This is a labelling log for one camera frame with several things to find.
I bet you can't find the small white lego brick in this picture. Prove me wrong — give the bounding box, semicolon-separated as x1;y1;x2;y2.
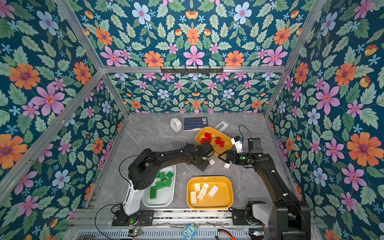
194;183;201;192

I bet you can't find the cream long lego brick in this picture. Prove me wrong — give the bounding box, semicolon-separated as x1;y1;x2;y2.
190;191;198;205

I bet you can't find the white wide lego brick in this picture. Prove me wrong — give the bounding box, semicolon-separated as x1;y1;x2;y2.
208;185;219;198

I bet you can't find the green small lego brick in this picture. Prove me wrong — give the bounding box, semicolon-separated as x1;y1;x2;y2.
164;179;172;188

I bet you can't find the large green lego plate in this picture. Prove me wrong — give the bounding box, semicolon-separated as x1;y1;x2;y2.
150;186;157;199

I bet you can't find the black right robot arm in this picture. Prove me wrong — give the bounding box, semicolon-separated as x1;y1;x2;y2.
218;138;311;240

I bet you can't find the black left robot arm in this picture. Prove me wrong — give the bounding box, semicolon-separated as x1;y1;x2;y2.
112;142;214;227

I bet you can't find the far yellow plastic bin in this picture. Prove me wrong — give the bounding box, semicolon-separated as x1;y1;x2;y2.
196;127;233;157

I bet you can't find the yellow plastic bin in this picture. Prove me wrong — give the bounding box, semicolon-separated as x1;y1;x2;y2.
196;127;233;157
187;176;234;210

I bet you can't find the near yellow plastic bin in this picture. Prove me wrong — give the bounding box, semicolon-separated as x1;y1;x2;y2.
187;176;234;210

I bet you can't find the dark blue book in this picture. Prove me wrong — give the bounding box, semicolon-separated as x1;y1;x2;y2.
184;117;208;131

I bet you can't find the white plastic bin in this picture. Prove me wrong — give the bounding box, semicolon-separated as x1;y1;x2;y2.
142;166;177;208

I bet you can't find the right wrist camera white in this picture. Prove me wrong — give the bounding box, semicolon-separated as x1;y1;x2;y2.
231;136;244;153

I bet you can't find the black hook rail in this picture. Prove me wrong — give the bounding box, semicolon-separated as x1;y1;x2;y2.
160;67;224;74

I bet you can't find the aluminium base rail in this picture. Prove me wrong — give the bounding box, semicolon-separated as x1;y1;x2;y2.
71;207;263;228

